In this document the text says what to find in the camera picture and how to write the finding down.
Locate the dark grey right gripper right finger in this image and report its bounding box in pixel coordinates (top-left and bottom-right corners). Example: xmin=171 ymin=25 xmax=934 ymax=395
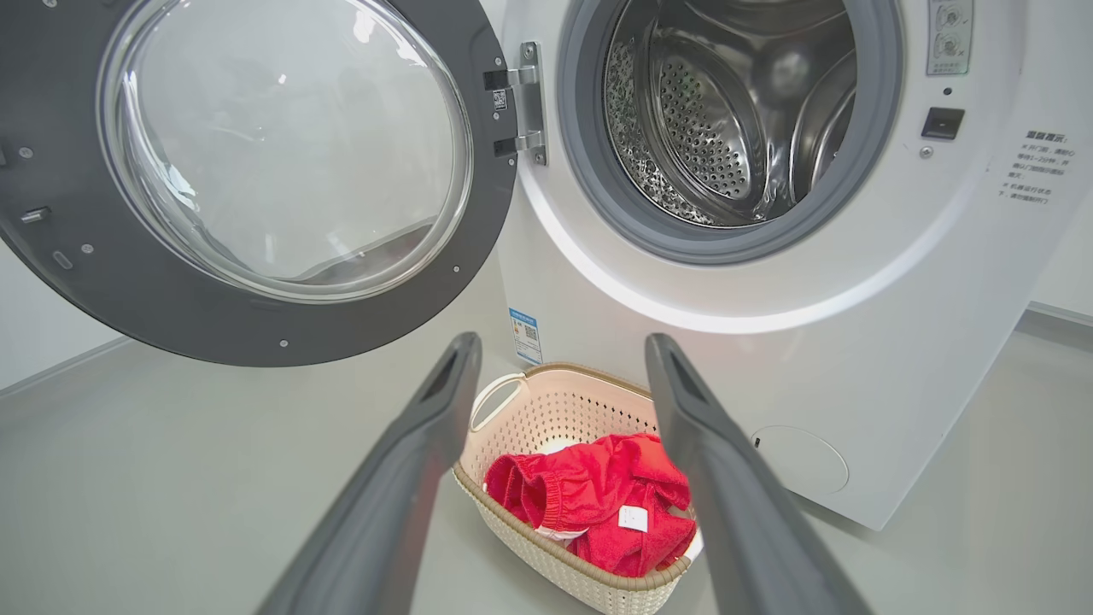
xmin=645 ymin=332 xmax=874 ymax=615

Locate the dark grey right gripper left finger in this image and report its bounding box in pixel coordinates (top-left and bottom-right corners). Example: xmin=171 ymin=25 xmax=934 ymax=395
xmin=259 ymin=331 xmax=484 ymax=615

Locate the red shorts white lining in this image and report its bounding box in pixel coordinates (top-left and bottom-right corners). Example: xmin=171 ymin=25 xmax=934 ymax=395
xmin=483 ymin=432 xmax=693 ymax=544

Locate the grey washing machine door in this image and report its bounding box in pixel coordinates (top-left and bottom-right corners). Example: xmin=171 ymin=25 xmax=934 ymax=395
xmin=0 ymin=0 xmax=520 ymax=369

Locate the cream perforated laundry basket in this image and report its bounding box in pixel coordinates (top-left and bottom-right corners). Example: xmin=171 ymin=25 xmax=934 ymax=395
xmin=452 ymin=362 xmax=706 ymax=615

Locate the white front-load washing machine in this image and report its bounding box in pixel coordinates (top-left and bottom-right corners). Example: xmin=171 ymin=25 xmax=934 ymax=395
xmin=476 ymin=0 xmax=1093 ymax=533

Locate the blue white energy label sticker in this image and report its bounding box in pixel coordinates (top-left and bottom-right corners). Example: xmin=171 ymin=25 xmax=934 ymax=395
xmin=508 ymin=307 xmax=545 ymax=367

